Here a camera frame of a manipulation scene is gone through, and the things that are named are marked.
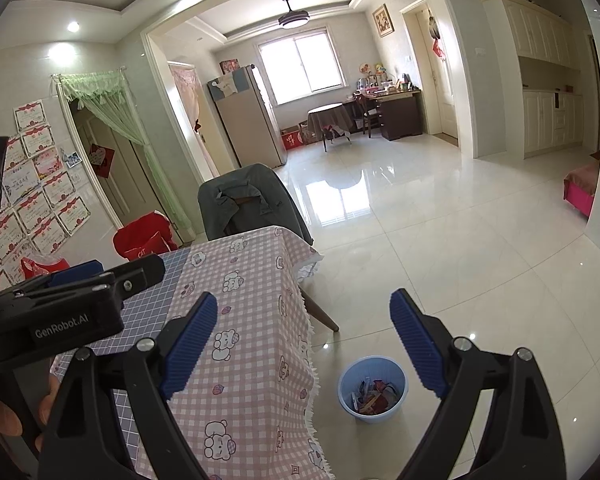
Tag pink checked bear tablecloth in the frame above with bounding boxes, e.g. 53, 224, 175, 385
125, 226, 326, 480

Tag dark wooden desk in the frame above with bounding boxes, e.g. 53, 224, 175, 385
367, 89, 425, 141

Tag small framed wall picture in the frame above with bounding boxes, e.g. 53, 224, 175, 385
371, 4, 393, 37

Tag brown wooden door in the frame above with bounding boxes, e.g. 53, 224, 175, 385
75, 110, 156, 231

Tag blue plastic bucket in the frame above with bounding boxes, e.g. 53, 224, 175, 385
337, 356, 408, 423

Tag white door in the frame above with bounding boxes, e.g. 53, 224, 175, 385
415, 7, 460, 143

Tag pink door curtain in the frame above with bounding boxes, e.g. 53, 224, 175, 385
170, 64, 203, 131

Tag round table with brown cloth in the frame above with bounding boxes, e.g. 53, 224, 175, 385
306, 103, 358, 151

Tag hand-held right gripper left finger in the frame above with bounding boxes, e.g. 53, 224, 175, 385
39, 291, 219, 480

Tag silver refrigerator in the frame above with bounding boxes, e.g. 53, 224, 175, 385
207, 65, 288, 168

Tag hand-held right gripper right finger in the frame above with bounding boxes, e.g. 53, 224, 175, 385
389, 288, 566, 480

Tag red tote bag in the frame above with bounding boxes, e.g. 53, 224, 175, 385
112, 212, 178, 261

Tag red heart door ornament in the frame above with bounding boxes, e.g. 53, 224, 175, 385
90, 144, 113, 178

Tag red gift bag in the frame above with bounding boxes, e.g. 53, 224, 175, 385
20, 256, 71, 281

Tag wall of award certificates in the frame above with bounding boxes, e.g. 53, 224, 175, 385
0, 100, 91, 291

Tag dark wooden chair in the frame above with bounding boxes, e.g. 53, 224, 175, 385
354, 92, 383, 137

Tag assorted desk items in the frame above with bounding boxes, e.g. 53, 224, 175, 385
355, 62, 423, 96

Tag grey checked tablecloth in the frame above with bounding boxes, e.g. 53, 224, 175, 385
50, 249, 190, 468

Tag pink box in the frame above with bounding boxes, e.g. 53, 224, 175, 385
563, 162, 600, 218

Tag green lace curtain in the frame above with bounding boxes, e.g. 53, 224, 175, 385
52, 72, 196, 236

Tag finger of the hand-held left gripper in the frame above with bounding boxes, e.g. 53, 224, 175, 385
92, 254, 167, 312
0, 260, 105, 297

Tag white framed window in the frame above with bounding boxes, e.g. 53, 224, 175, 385
257, 27, 346, 106

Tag ceiling fan lamp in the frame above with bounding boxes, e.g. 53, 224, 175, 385
277, 0, 311, 30

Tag wooden dining chair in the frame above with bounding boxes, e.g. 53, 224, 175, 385
232, 195, 340, 333

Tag cream wall cabinet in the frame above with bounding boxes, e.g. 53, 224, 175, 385
479, 0, 586, 160

